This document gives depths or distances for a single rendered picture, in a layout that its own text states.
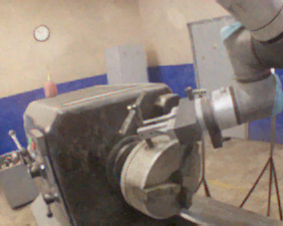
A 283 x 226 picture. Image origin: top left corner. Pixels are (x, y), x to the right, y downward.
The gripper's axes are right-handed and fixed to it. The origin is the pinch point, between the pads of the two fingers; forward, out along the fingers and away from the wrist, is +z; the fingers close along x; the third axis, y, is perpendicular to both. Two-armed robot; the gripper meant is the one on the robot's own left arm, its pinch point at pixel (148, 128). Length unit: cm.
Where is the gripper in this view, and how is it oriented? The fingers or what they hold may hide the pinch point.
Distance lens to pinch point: 55.3
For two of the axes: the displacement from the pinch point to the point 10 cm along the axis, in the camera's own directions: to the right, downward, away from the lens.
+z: -8.7, 2.5, 4.3
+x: -2.6, 5.0, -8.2
